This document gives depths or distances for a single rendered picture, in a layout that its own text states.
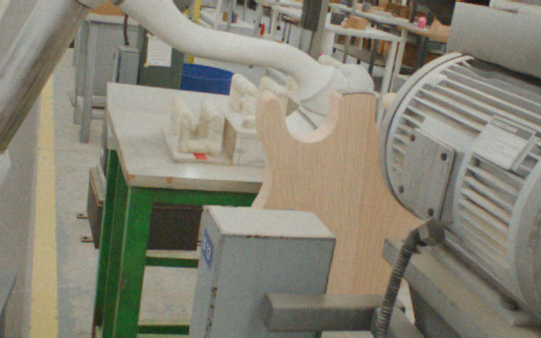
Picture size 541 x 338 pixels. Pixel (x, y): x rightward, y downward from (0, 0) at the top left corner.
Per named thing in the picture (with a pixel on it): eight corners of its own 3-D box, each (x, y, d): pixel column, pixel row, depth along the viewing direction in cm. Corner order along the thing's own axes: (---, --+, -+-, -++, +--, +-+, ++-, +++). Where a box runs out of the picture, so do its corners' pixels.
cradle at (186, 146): (222, 156, 188) (223, 144, 187) (178, 153, 184) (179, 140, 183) (219, 152, 191) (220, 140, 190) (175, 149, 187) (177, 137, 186)
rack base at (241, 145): (291, 170, 191) (298, 136, 189) (232, 165, 186) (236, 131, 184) (264, 141, 216) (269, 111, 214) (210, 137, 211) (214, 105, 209)
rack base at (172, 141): (232, 165, 187) (233, 161, 186) (174, 162, 182) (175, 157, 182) (211, 137, 212) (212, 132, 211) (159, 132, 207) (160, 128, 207)
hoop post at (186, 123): (190, 154, 186) (194, 118, 184) (177, 153, 185) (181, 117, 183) (187, 150, 189) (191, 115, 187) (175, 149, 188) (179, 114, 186)
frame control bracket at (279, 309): (401, 333, 99) (407, 307, 97) (268, 333, 93) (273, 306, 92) (388, 317, 102) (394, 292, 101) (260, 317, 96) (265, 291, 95)
